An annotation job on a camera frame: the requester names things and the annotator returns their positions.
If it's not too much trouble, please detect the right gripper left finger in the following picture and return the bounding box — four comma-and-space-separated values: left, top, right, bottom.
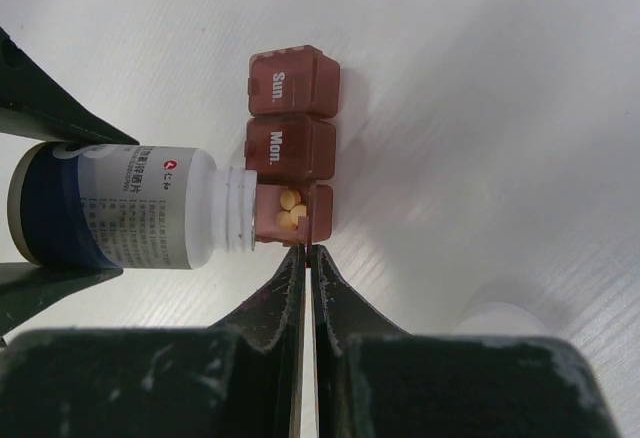
1, 247, 305, 437

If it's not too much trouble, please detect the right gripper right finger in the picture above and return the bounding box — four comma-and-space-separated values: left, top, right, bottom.
309, 245, 618, 437

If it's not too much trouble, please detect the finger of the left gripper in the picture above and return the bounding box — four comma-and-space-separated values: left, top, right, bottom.
1, 262, 123, 346
0, 31, 138, 145

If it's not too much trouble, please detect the white bottle cap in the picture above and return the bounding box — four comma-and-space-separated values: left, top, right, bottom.
453, 302, 550, 336

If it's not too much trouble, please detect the white pill bottle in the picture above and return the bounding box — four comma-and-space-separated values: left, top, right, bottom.
7, 142, 257, 270

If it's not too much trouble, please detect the red weekly pill organizer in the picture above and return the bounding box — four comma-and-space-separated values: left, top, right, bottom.
244, 45, 341, 246

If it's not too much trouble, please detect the yellow pill in organizer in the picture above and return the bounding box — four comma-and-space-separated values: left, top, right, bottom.
290, 204, 307, 222
280, 189, 301, 210
276, 210, 296, 231

